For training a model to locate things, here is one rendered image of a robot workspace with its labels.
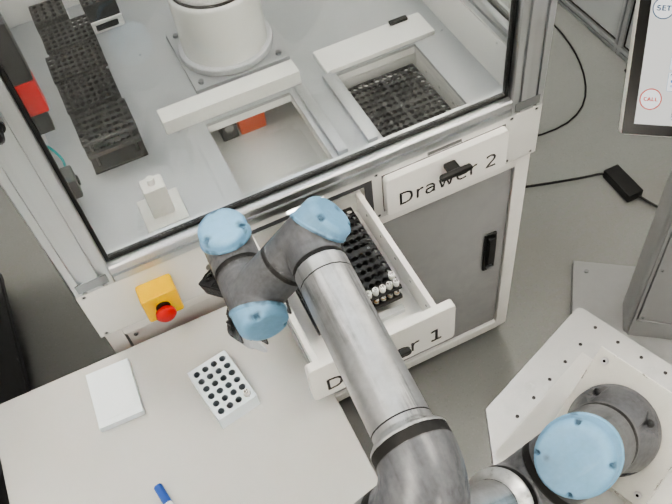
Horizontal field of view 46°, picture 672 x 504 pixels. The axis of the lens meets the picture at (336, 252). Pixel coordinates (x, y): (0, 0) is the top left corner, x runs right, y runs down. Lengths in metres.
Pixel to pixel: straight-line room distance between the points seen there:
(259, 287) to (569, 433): 0.49
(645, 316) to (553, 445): 1.23
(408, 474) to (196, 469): 0.71
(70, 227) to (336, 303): 0.60
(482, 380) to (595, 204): 0.79
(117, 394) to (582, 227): 1.69
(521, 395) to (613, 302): 1.06
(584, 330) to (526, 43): 0.57
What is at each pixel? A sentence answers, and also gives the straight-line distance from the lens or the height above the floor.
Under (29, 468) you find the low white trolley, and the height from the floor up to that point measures 0.76.
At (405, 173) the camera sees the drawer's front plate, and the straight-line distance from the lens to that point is 1.60.
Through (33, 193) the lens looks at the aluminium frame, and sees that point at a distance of 1.33.
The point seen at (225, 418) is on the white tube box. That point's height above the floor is 0.79.
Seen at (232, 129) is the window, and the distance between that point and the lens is 1.37.
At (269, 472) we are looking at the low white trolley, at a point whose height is 0.76.
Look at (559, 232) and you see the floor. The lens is 2.71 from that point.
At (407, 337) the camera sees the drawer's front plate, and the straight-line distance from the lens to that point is 1.41.
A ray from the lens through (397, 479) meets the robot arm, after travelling 0.86.
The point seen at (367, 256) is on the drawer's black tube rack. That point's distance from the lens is 1.51.
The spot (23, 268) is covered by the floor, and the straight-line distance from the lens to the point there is 2.94.
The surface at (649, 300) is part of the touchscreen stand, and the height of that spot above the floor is 0.23.
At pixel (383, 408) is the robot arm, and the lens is 0.89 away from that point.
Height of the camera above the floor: 2.11
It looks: 53 degrees down
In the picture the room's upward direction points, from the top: 9 degrees counter-clockwise
